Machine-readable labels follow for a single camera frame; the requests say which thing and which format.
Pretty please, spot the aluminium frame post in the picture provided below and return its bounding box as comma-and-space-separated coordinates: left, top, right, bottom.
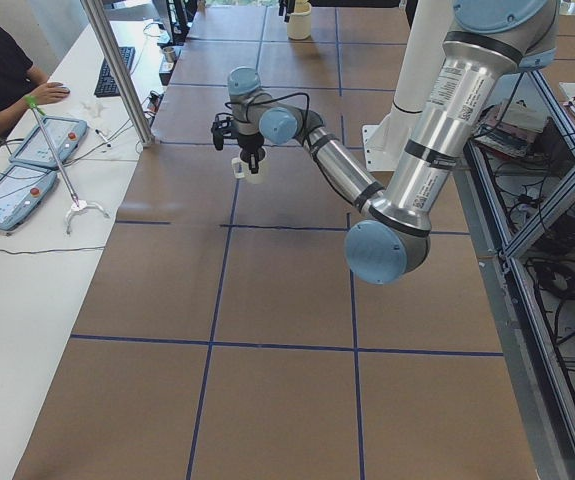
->
81, 0, 154, 148

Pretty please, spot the black keyboard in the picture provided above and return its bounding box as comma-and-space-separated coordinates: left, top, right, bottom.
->
93, 46, 137, 98

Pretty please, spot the white bin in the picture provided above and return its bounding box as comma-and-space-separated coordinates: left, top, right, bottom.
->
286, 0, 312, 40

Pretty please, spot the aluminium frame rack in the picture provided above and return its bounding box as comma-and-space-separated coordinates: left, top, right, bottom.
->
456, 73, 575, 479

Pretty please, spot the lower teach pendant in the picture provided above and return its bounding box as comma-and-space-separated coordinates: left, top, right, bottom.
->
0, 164, 57, 231

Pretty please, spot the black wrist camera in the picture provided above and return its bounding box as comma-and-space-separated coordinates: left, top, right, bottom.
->
210, 112, 235, 151

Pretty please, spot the stack of magazines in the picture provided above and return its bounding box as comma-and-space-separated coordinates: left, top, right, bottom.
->
474, 100, 548, 157

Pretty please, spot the person's hand on mouse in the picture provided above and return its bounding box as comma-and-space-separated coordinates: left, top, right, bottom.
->
32, 82, 70, 105

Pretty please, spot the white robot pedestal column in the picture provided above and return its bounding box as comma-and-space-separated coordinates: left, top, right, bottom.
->
362, 0, 454, 172

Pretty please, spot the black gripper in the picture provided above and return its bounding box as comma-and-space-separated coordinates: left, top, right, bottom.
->
237, 132, 263, 174

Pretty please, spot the teach pendant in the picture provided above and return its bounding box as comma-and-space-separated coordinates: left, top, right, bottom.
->
8, 115, 89, 169
0, 164, 57, 231

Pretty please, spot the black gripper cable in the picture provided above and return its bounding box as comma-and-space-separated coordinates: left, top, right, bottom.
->
224, 91, 313, 132

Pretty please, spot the small metal cup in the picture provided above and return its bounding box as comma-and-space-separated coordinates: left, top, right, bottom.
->
162, 46, 177, 63

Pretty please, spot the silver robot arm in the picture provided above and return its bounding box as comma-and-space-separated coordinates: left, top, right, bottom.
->
211, 1, 559, 284

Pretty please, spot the white ribbed mug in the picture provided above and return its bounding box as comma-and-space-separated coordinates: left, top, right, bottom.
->
231, 156, 268, 184

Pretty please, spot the upper teach pendant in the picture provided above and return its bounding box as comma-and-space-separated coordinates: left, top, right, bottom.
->
8, 115, 89, 169

